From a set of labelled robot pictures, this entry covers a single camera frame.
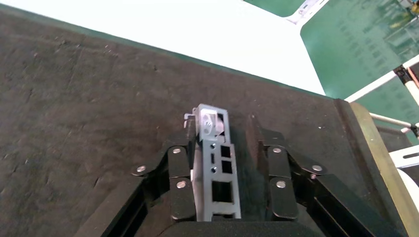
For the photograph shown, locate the black felt-lined container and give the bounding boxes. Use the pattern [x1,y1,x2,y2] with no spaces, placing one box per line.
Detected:
[0,2,419,237]

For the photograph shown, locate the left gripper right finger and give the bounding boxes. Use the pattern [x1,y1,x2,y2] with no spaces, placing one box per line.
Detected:
[249,114,403,237]

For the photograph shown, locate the white tube trolley black pads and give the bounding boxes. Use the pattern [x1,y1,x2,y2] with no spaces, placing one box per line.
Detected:
[343,54,419,169]

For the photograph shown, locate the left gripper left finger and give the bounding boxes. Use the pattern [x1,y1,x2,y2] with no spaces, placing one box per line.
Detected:
[74,119,197,237]

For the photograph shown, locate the grey windowed metal frame part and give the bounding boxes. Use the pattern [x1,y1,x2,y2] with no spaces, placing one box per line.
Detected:
[183,103,242,222]

